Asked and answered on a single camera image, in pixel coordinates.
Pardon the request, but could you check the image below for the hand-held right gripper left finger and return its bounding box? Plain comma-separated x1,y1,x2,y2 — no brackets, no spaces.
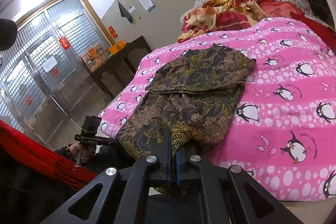
39,127,174,224

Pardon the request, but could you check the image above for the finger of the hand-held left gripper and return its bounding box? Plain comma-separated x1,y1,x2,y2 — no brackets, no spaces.
96,136,120,146

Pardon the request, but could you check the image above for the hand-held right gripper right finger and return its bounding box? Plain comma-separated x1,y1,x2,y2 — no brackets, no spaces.
175,147,304,224

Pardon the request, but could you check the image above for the brown floral shirt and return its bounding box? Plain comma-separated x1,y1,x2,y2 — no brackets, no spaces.
115,43,257,197

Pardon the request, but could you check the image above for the person's left hand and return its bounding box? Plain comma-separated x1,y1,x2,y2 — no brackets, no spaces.
68,142,97,166

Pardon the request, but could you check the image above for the dark wooden side cabinet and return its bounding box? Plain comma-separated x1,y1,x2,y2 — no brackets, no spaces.
89,35,153,99

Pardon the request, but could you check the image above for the metal grille door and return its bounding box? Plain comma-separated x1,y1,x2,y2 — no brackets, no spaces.
0,0,112,144

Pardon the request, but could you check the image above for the red knitted scarf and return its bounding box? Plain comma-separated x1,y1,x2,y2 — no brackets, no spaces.
0,119,98,192

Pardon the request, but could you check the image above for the orange printed carton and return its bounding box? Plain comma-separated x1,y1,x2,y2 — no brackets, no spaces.
81,43,110,72

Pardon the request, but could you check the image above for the white door paper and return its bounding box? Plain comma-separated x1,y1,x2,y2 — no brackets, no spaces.
42,56,57,73

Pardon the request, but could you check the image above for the orange box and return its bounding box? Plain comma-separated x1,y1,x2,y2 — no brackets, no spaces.
108,40,128,55

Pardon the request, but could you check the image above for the red door paper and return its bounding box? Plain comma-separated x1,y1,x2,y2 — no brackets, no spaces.
59,36,70,50

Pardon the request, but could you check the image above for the dark hanging cloth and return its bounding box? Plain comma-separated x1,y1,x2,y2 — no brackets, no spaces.
117,1,133,24

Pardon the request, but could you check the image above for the black round object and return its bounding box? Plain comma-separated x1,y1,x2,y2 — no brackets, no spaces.
0,18,18,51

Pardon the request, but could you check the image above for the pink penguin blanket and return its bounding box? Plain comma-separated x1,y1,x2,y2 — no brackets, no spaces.
100,17,336,201

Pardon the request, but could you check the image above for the red orange floral quilt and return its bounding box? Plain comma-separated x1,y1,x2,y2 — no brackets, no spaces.
178,0,268,43

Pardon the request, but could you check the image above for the red embroidered pillow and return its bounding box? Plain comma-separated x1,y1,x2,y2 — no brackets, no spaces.
256,0,305,21

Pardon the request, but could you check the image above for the red bed sheet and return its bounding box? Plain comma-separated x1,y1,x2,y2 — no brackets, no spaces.
302,13,336,49

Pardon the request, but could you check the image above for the dark carved wooden cabinet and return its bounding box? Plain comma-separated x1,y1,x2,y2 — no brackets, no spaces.
297,0,329,28

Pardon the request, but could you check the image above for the red wall paper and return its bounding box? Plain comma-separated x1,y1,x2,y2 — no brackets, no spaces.
108,26,119,40

